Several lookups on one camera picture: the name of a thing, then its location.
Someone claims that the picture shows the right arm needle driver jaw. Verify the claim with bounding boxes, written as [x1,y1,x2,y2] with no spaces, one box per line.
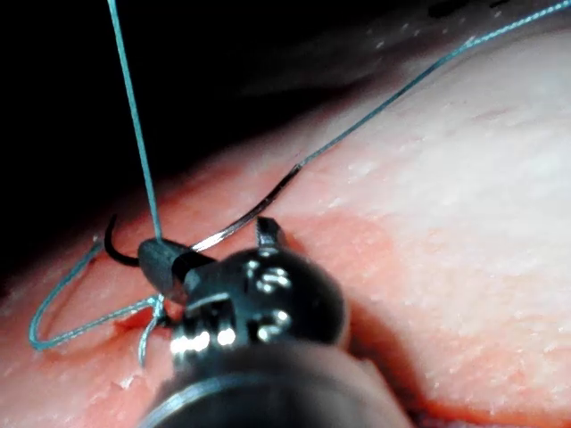
[137,238,216,305]
[254,216,287,251]

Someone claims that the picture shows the right arm needle driver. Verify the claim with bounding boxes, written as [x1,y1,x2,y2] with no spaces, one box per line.
[170,246,349,363]

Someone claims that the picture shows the blue thread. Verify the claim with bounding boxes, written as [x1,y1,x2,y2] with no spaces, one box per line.
[27,0,571,369]

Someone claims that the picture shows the curved steel needle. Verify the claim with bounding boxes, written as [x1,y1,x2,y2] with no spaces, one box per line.
[103,162,307,268]

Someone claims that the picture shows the tissue pad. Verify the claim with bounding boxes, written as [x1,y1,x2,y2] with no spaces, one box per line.
[0,26,571,428]

